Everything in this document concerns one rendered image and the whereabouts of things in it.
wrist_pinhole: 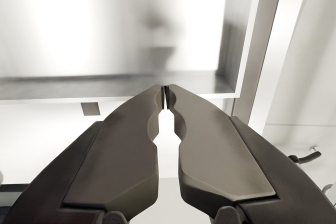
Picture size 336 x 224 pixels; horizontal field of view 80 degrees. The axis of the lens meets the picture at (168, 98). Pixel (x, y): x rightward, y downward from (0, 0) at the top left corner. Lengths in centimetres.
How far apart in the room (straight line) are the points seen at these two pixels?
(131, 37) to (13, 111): 14
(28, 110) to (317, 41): 132
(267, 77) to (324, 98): 140
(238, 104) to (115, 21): 12
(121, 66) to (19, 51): 8
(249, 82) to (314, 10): 113
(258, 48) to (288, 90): 127
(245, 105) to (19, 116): 22
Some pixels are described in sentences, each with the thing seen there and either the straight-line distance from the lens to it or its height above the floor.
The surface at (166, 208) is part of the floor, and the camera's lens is 210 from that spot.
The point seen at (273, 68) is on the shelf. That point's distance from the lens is 21.
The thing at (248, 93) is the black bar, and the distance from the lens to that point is 18.
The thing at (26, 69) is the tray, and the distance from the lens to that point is 21.
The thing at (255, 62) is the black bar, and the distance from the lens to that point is 17.
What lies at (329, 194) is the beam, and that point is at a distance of 143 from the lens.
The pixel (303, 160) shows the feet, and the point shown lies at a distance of 172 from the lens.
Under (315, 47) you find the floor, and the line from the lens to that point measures 138.
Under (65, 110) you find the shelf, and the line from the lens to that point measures 22.
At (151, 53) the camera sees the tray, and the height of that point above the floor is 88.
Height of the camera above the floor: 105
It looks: 58 degrees down
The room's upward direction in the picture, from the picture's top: 176 degrees clockwise
